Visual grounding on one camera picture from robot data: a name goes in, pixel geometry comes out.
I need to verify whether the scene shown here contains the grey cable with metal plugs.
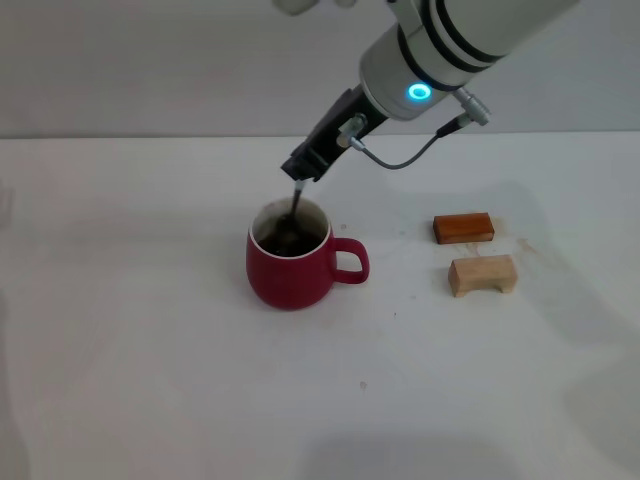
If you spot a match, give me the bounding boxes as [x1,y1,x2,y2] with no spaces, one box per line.
[337,85,494,171]

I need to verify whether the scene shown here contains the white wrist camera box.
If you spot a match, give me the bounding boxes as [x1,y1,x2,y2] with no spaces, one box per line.
[272,0,357,17]

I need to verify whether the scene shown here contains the light wooden bridge block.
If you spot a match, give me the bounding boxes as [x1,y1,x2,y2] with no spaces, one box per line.
[447,253,517,299]

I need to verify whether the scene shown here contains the red ceramic coffee mug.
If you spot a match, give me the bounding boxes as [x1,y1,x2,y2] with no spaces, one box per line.
[244,197,371,311]

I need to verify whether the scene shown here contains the spoon with light blue handle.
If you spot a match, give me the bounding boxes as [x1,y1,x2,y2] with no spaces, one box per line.
[277,178,307,239]

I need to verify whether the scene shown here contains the dark brown wooden block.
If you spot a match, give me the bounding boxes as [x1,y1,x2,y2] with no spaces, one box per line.
[432,212,496,246]

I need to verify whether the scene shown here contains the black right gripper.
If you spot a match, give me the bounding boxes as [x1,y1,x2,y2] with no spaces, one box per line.
[280,86,389,184]

